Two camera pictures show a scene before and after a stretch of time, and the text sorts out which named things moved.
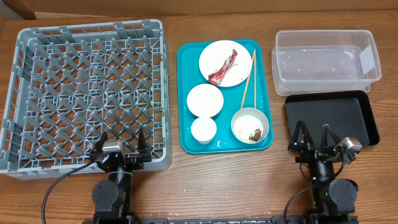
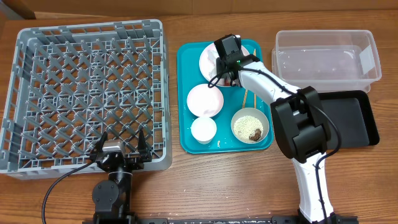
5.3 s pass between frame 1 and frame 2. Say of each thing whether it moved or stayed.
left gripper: stayed
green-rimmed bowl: stayed
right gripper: moved
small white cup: stayed
